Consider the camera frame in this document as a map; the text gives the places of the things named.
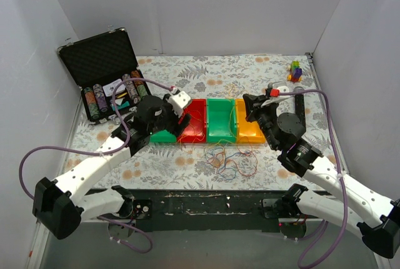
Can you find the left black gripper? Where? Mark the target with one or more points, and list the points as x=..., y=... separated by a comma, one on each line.
x=175, y=122

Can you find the colourful toy block figure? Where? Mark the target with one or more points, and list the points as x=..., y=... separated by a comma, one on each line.
x=294, y=72

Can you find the floral table mat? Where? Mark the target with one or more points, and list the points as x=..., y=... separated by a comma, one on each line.
x=191, y=166

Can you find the left green bin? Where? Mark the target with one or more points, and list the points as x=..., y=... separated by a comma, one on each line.
x=163, y=137

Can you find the red bin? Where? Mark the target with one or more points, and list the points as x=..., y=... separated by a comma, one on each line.
x=195, y=132

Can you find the aluminium frame rail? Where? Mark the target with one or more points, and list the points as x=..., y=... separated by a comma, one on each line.
x=322, y=94

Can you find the black poker chip case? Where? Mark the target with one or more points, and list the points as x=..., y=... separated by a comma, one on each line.
x=99, y=63

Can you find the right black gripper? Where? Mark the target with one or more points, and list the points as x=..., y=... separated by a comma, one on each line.
x=258, y=112

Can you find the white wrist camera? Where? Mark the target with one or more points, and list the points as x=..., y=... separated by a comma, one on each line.
x=179, y=101
x=276, y=93

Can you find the right green bin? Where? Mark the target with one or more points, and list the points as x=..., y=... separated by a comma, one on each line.
x=221, y=121

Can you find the black microphone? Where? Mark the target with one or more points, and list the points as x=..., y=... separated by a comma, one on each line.
x=300, y=105

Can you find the orange bin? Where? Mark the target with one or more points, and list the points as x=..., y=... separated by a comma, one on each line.
x=246, y=132

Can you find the green bin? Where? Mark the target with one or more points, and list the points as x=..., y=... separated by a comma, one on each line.
x=221, y=121
x=163, y=137

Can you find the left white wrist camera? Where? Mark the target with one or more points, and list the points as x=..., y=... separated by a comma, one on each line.
x=179, y=101

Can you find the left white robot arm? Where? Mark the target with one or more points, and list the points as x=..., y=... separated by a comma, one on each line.
x=63, y=203

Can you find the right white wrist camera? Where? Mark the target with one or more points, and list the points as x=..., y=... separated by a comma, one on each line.
x=276, y=93

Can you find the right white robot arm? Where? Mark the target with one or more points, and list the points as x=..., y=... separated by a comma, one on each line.
x=297, y=155

